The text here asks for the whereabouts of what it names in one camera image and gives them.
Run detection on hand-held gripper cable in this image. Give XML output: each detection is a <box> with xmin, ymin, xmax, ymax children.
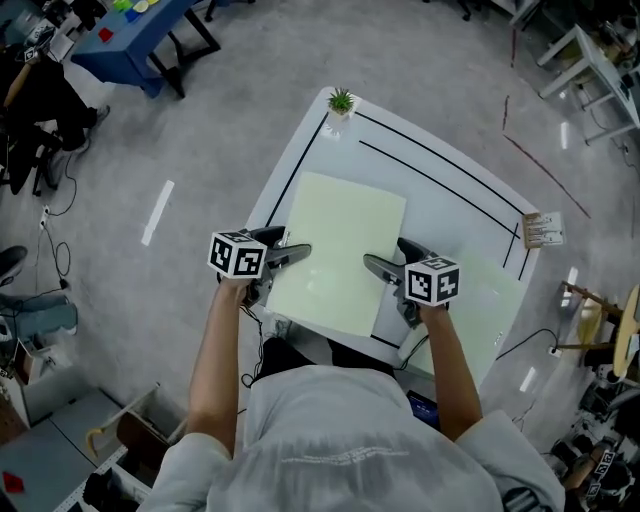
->
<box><xmin>241</xmin><ymin>299</ymin><xmax>267</xmax><ymax>389</ymax></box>
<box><xmin>392</xmin><ymin>332</ymin><xmax>432</xmax><ymax>372</ymax></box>

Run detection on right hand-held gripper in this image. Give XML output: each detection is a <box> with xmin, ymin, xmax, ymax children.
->
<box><xmin>363</xmin><ymin>237</ymin><xmax>461</xmax><ymax>330</ymax></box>

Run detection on left hand-held gripper cable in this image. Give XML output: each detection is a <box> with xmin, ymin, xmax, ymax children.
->
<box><xmin>241</xmin><ymin>299</ymin><xmax>267</xmax><ymax>389</ymax></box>

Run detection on white table with black lines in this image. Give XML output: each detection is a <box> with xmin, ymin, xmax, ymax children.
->
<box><xmin>244</xmin><ymin>85</ymin><xmax>541</xmax><ymax>391</ymax></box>

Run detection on black floor cable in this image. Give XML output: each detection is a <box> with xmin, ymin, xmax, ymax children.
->
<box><xmin>494</xmin><ymin>327</ymin><xmax>562</xmax><ymax>362</ymax></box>

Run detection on round wooden table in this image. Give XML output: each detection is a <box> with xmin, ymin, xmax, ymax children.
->
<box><xmin>559</xmin><ymin>279</ymin><xmax>640</xmax><ymax>380</ymax></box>

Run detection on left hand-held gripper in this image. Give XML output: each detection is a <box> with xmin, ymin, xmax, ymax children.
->
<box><xmin>207</xmin><ymin>226</ymin><xmax>314</xmax><ymax>307</ymax></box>

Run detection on person's white shirt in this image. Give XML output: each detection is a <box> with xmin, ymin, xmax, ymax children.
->
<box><xmin>149</xmin><ymin>364</ymin><xmax>566</xmax><ymax>512</ymax></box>

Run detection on small potted plant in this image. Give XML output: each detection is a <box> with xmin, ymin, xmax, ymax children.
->
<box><xmin>325</xmin><ymin>87</ymin><xmax>362</xmax><ymax>124</ymax></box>

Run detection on person's right forearm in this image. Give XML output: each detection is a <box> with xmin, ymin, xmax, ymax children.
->
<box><xmin>417</xmin><ymin>302</ymin><xmax>484</xmax><ymax>444</ymax></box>

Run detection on blue cloth-covered table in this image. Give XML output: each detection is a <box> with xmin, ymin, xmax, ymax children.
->
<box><xmin>69</xmin><ymin>0</ymin><xmax>222</xmax><ymax>99</ymax></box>

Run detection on white rectangular table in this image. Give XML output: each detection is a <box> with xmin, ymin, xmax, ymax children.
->
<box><xmin>537</xmin><ymin>23</ymin><xmax>640</xmax><ymax>147</ymax></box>

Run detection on right hand-held gripper cable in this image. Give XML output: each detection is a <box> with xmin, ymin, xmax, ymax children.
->
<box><xmin>392</xmin><ymin>332</ymin><xmax>432</xmax><ymax>372</ymax></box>

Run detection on black office chair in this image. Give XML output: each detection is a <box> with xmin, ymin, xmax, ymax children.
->
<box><xmin>0</xmin><ymin>122</ymin><xmax>66</xmax><ymax>197</ymax></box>

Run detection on wooden chair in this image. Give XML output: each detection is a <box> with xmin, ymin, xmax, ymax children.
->
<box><xmin>84</xmin><ymin>384</ymin><xmax>189</xmax><ymax>481</ymax></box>

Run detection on person's black trousers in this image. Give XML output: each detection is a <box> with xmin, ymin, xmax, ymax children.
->
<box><xmin>257</xmin><ymin>337</ymin><xmax>401</xmax><ymax>389</ymax></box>

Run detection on person's left forearm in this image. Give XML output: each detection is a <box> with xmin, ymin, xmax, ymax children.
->
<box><xmin>187</xmin><ymin>277</ymin><xmax>251</xmax><ymax>459</ymax></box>

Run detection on black waist-worn device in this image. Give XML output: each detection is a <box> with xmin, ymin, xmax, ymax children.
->
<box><xmin>405</xmin><ymin>388</ymin><xmax>442</xmax><ymax>427</ymax></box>

